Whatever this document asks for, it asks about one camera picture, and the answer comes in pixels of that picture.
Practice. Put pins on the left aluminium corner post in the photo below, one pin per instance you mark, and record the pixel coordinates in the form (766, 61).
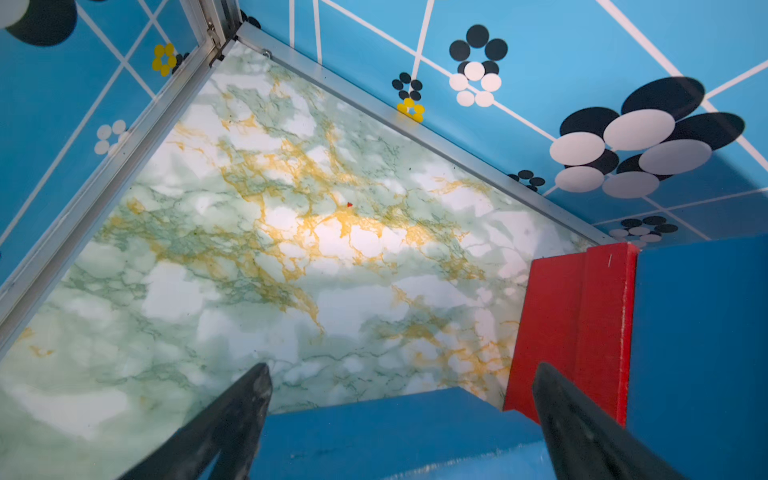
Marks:
(214, 22)

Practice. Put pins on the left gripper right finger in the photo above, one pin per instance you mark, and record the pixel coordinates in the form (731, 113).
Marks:
(583, 441)

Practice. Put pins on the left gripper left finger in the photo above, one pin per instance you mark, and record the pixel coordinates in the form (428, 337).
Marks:
(221, 442)

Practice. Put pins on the blue shoebox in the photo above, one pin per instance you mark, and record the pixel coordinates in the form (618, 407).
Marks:
(445, 434)
(698, 374)

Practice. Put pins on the red shoebox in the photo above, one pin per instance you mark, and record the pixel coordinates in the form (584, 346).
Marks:
(578, 317)

